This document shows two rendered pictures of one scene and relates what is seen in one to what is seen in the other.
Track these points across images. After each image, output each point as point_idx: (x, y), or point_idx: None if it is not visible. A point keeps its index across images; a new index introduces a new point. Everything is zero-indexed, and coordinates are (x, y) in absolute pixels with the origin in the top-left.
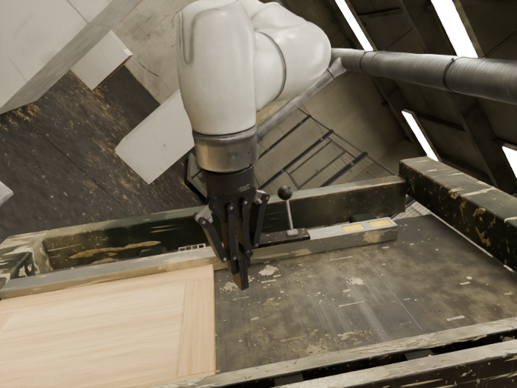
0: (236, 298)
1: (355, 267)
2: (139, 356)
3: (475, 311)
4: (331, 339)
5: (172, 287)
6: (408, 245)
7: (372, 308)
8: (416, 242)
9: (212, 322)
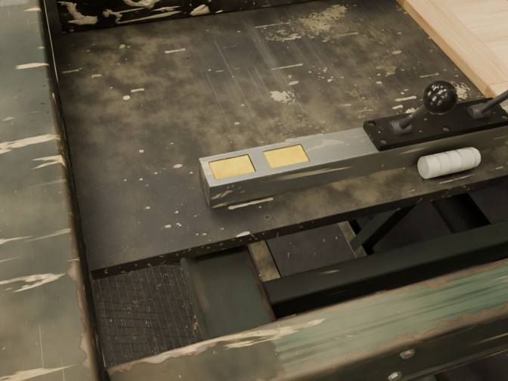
0: (435, 75)
1: (281, 119)
2: (486, 9)
3: (150, 57)
4: (306, 34)
5: None
6: (185, 162)
7: (261, 61)
8: (168, 169)
9: (438, 32)
